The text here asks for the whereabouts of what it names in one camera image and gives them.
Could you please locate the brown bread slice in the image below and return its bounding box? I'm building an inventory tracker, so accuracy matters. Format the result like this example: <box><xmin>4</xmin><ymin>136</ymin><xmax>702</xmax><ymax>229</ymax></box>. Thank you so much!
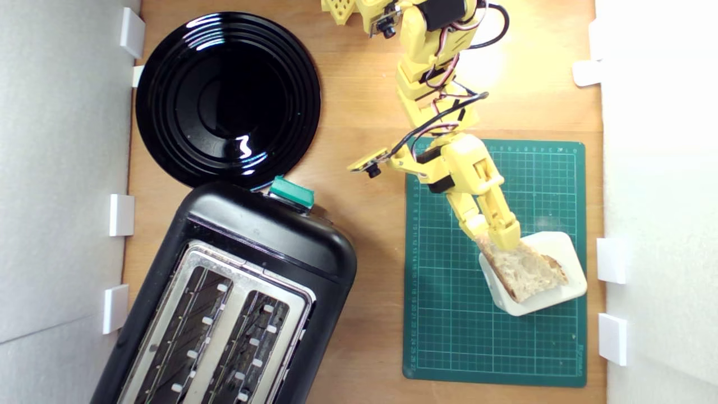
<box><xmin>476</xmin><ymin>233</ymin><xmax>569</xmax><ymax>304</ymax></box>

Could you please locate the green toaster lever knob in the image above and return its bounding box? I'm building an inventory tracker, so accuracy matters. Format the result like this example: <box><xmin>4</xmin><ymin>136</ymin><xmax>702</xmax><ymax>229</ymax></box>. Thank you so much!
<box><xmin>268</xmin><ymin>175</ymin><xmax>315</xmax><ymax>210</ymax></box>

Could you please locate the black two-slot toaster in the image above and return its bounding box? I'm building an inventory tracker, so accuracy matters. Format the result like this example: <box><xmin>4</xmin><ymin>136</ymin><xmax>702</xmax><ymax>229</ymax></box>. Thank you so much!
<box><xmin>90</xmin><ymin>181</ymin><xmax>358</xmax><ymax>404</ymax></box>

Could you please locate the white rounded block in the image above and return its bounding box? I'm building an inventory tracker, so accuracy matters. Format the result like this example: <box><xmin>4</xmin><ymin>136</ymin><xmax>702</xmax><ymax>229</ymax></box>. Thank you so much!
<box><xmin>478</xmin><ymin>231</ymin><xmax>588</xmax><ymax>316</ymax></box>

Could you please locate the green cutting mat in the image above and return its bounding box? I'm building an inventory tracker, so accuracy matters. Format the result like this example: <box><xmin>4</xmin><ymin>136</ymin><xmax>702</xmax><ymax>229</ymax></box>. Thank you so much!
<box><xmin>402</xmin><ymin>136</ymin><xmax>588</xmax><ymax>388</ymax></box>

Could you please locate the black round plate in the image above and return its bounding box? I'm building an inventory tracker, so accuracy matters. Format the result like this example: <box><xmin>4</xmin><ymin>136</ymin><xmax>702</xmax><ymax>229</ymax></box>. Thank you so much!
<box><xmin>135</xmin><ymin>11</ymin><xmax>322</xmax><ymax>191</ymax></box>

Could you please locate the yellow wrist camera mount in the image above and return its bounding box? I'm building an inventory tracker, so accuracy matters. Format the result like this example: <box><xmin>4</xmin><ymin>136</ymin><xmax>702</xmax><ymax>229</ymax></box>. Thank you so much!
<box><xmin>348</xmin><ymin>147</ymin><xmax>390</xmax><ymax>179</ymax></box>

